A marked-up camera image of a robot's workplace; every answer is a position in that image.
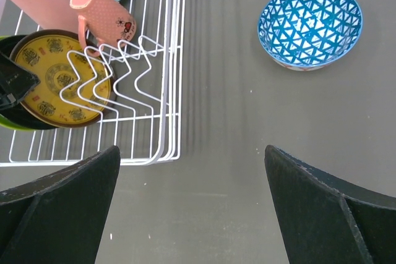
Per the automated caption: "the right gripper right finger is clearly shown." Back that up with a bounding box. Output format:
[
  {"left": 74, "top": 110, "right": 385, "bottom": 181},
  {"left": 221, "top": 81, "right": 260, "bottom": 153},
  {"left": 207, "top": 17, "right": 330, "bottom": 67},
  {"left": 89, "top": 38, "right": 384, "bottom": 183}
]
[{"left": 264, "top": 145, "right": 395, "bottom": 263}]

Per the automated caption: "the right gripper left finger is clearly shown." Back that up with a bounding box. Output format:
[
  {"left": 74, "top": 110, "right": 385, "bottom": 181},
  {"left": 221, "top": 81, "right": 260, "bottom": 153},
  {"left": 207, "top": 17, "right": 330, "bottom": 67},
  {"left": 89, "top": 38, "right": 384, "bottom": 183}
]
[{"left": 1, "top": 146, "right": 121, "bottom": 263}]

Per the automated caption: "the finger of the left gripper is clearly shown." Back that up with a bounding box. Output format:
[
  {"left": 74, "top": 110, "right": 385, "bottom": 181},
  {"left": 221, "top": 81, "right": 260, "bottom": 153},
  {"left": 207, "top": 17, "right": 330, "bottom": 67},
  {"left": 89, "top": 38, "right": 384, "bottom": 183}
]
[{"left": 1, "top": 51, "right": 40, "bottom": 110}]

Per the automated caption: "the lime green plate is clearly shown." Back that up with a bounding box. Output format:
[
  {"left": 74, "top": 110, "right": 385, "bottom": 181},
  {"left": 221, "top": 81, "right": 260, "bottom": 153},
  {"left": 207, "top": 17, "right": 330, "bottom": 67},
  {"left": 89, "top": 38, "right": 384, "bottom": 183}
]
[{"left": 1, "top": 35, "right": 42, "bottom": 130}]

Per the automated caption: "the yellow patterned plate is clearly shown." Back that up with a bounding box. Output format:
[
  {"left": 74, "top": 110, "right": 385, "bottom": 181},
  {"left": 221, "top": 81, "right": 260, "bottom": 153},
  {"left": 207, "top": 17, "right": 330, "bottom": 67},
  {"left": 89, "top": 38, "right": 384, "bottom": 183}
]
[{"left": 10, "top": 30, "right": 116, "bottom": 128}]

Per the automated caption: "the salmon dotted mug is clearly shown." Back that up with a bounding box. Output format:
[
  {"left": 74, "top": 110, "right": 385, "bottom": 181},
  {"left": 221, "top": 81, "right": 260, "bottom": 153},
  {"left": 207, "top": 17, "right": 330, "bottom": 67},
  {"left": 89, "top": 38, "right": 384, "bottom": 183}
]
[{"left": 69, "top": 0, "right": 137, "bottom": 57}]

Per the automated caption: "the blue triangle pattern bowl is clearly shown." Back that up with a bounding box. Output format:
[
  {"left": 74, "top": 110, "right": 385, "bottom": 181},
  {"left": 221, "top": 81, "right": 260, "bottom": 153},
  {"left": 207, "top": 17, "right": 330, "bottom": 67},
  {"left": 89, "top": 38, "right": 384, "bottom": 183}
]
[{"left": 257, "top": 0, "right": 363, "bottom": 72}]

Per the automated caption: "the white wire dish rack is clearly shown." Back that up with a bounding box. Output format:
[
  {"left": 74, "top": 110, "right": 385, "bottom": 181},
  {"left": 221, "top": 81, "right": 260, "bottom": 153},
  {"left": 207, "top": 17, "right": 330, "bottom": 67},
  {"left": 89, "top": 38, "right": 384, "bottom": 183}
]
[{"left": 1, "top": 0, "right": 185, "bottom": 168}]

